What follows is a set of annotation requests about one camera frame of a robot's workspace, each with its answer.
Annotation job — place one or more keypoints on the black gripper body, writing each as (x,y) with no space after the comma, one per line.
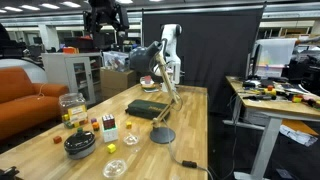
(105,12)

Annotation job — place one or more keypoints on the red wooden block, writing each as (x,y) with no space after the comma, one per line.
(57,139)

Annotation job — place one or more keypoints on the yellow wooden block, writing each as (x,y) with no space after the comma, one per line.
(111,148)

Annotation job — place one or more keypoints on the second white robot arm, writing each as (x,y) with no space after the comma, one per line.
(169,35)

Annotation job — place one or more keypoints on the stack of plates and books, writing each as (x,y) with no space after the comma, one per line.
(147,84)

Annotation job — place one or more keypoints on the purple wooden block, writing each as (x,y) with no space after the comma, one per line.
(93,120)

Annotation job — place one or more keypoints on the dark rubix cube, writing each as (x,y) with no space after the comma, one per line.
(108,121)

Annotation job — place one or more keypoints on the orange wooden block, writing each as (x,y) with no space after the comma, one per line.
(95,126)

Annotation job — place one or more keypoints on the small yellow-green block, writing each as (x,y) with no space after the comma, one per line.
(129,125)

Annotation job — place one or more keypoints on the green wooden block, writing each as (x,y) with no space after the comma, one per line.
(80,129)

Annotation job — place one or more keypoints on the white rubix cube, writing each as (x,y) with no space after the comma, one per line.
(110,134)

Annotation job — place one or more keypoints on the white glass-door cabinet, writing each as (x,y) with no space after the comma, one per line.
(80,72)

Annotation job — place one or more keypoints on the cardboard box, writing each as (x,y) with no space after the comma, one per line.
(114,82)

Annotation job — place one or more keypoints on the clear plastic jar of blocks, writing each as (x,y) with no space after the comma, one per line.
(73,110)

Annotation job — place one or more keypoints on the dark green case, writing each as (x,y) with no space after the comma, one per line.
(145,109)

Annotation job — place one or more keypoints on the black divider screen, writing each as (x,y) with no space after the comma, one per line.
(212,46)

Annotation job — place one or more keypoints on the orange sofa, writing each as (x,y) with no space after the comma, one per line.
(24,104)

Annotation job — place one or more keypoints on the clear plastic cup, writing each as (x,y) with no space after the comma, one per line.
(131,139)

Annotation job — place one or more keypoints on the black lidded grey pot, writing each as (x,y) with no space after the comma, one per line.
(80,145)

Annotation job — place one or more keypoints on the clear plastic jar lid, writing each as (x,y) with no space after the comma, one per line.
(114,168)

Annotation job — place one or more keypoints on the side desk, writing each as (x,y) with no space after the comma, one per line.
(277,111)

